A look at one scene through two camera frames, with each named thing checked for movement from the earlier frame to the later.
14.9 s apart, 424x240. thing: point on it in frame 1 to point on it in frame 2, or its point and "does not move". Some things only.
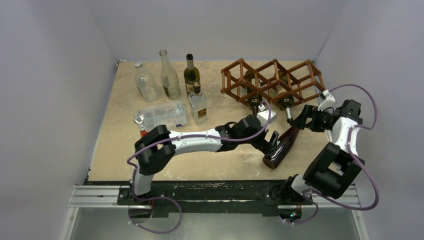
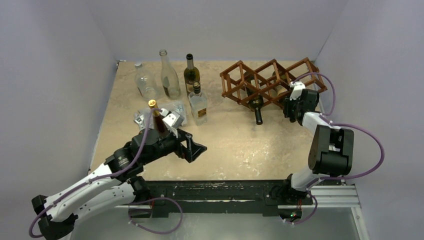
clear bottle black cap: [198, 103] does not move
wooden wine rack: [274, 82] does not move
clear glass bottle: [170, 79] does not move
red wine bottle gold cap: [284, 143] to [158, 120]
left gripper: [265, 147] to [192, 149]
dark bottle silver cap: [191, 74] does not move
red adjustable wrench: [139, 119] does not move
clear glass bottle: [146, 83] does not move
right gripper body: [311, 118] to [294, 108]
